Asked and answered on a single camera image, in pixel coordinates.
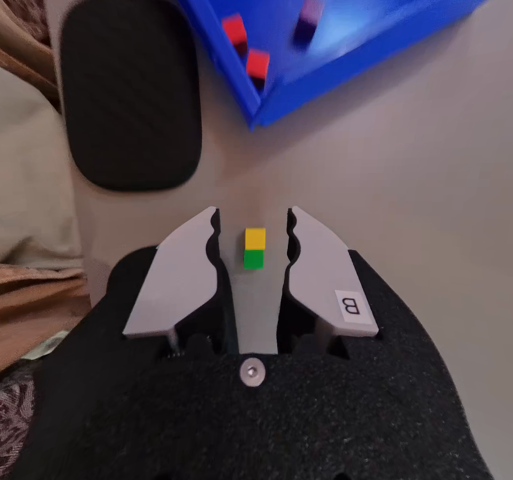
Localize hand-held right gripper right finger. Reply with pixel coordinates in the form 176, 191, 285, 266
277, 206, 379, 354

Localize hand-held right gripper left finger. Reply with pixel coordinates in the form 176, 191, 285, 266
122, 206, 235, 354

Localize purple cube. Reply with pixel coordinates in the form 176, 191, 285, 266
293, 0, 324, 50

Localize blue plastic bin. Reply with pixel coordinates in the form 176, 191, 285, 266
164, 0, 513, 130

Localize person's right forearm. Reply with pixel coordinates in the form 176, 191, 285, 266
0, 264, 95, 480

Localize person's left forearm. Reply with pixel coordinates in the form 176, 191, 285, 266
0, 0, 63, 112

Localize white desk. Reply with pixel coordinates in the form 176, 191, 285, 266
38, 0, 513, 480

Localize beige trousers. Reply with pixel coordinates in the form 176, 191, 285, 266
0, 67, 85, 266

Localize black wrist rest pad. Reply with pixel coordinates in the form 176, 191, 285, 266
59, 0, 202, 192

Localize red cube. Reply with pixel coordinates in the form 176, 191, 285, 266
245, 48, 270, 90
221, 13, 247, 56

